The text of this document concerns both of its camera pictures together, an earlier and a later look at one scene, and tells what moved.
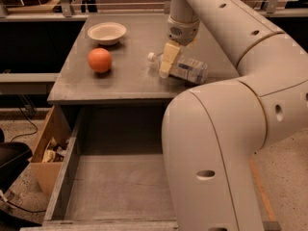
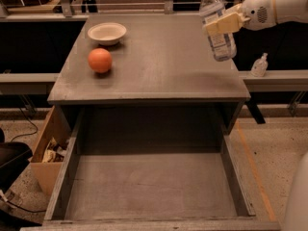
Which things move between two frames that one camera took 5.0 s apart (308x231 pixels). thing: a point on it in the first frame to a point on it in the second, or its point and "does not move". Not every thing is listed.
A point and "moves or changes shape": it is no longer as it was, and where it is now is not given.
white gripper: (183, 32) to (257, 12)
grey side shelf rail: (27, 84) does not move
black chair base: (14, 157) does not move
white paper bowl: (107, 33) does not move
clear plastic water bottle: (185, 68) moves or changes shape
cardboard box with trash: (50, 149) does not move
